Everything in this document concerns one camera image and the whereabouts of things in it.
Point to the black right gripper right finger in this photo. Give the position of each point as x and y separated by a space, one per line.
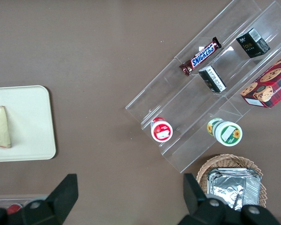
201 208

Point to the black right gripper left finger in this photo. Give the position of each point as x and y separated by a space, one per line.
53 206

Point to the triangle sandwich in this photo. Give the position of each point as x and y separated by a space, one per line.
0 129

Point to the light wicker basket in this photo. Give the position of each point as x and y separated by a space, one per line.
227 160

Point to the beige plastic tray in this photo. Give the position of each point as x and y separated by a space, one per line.
30 122

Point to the stacked aluminium foil containers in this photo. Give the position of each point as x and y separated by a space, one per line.
229 187

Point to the clear acrylic bottle rack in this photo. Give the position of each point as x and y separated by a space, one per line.
18 200

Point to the green lid white cup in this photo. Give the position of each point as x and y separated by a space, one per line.
228 133

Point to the red lid white cup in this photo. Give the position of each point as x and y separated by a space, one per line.
162 131

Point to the clear acrylic stepped shelf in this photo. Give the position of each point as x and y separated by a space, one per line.
192 110

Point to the small black carton box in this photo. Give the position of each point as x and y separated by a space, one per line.
253 43
212 79

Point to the red chocolate chip cookie box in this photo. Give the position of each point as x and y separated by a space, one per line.
269 86

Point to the Snickers chocolate bar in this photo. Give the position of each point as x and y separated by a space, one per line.
201 57

